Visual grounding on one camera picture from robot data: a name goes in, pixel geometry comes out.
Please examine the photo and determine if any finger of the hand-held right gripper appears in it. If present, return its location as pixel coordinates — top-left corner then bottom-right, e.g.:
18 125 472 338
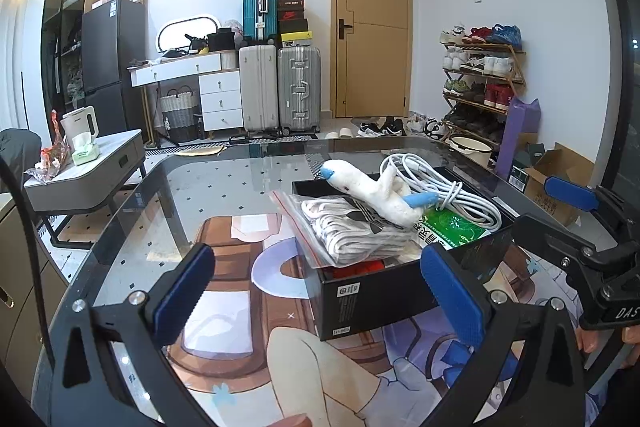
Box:
544 176 640 253
514 213 623 290

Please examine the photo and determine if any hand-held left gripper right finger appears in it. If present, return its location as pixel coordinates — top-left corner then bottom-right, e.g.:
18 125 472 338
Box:
420 243 586 427

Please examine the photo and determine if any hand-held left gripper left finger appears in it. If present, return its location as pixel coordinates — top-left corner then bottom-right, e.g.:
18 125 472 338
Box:
51 243 217 427

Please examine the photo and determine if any green and white packet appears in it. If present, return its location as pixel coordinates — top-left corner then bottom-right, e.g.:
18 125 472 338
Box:
415 206 491 249

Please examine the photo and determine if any black cardboard box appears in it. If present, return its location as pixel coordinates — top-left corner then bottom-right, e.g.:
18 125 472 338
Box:
291 164 516 342

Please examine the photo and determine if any white charging cable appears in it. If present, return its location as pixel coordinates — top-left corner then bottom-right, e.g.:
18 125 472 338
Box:
379 153 502 232

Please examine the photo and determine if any white plush goose toy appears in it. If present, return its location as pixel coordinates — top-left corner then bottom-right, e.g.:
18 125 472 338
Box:
320 159 437 233

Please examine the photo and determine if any zip bag of white socks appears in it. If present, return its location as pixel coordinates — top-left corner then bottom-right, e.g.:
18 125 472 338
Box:
269 189 427 269

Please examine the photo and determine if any person's right hand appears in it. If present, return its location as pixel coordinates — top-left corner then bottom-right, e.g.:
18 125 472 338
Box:
576 326 640 370

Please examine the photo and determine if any person's left hand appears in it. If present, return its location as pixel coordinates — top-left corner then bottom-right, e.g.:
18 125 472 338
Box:
270 413 313 427

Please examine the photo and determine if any brown cardboard box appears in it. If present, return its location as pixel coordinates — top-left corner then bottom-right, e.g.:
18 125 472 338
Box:
522 142 596 229

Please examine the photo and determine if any printed desk mat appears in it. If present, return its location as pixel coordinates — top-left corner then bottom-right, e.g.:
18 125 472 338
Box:
165 209 601 427

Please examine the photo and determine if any small dark green box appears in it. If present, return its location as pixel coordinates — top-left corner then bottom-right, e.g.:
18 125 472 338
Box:
506 166 532 194

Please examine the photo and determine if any purple yoga mat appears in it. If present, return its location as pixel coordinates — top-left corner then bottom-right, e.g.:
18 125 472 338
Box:
495 97 542 172

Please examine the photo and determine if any red item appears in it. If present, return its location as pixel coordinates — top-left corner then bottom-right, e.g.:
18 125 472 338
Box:
332 258 387 279

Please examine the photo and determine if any cream enamel pot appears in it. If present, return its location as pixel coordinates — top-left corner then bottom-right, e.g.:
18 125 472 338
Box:
446 134 497 168

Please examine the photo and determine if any wooden shoe rack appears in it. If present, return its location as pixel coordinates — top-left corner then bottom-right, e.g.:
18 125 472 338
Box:
440 24 527 148

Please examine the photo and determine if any grey side table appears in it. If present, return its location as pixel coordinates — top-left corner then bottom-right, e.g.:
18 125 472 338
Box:
22 129 147 251

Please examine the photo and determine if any group of assorted shoes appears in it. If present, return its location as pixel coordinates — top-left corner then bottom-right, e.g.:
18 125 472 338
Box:
440 24 523 142

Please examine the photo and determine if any beige cabinet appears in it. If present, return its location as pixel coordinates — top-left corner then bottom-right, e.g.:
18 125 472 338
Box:
0 197 68 408

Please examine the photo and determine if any green tissue pack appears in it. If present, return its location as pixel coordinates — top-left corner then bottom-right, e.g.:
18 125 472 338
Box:
72 133 101 166

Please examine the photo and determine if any woven laundry basket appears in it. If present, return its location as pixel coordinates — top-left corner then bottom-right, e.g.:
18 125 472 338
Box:
160 89 201 144

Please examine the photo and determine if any pair of black sneakers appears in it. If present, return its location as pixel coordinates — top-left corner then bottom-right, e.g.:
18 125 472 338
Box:
357 116 406 138

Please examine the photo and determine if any dark door mat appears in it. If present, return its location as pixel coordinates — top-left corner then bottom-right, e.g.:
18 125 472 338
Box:
229 133 319 146

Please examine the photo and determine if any red snack bag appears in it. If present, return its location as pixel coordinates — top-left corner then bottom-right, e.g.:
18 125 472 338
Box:
25 109 74 184

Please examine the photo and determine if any white dresser with drawers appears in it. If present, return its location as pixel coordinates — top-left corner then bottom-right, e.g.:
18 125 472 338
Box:
127 53 245 144

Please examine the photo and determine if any white electric kettle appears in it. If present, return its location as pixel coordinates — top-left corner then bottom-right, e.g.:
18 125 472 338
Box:
60 105 97 148

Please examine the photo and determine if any black jacket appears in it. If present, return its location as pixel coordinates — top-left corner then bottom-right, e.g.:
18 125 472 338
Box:
0 129 44 196

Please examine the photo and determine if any white suitcase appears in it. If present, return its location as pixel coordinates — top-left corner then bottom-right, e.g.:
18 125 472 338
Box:
238 44 279 134

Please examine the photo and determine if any silver suitcase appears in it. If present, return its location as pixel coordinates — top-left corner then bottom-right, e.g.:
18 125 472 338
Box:
277 46 322 136

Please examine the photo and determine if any dark grey fridge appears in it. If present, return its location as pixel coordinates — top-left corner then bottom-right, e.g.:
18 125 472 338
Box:
81 0 147 142

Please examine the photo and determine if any black bag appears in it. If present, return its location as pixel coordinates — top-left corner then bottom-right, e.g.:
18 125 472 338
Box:
206 29 236 54

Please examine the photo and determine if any wooden door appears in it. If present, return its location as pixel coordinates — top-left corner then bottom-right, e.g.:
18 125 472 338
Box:
330 0 413 120

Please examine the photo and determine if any oval white-framed mirror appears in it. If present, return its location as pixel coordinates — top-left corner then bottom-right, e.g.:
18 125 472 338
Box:
156 13 220 56

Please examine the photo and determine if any tall dark glass cabinet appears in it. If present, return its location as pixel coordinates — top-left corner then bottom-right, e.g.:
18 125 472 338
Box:
40 0 118 132

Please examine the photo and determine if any stack of shoe boxes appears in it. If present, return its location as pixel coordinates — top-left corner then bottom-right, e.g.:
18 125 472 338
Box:
276 0 314 49

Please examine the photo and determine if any teal suitcase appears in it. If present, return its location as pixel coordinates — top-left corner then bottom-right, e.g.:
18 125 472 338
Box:
243 0 279 46

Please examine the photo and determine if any black window frame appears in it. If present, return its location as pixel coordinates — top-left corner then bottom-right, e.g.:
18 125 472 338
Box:
600 0 640 208

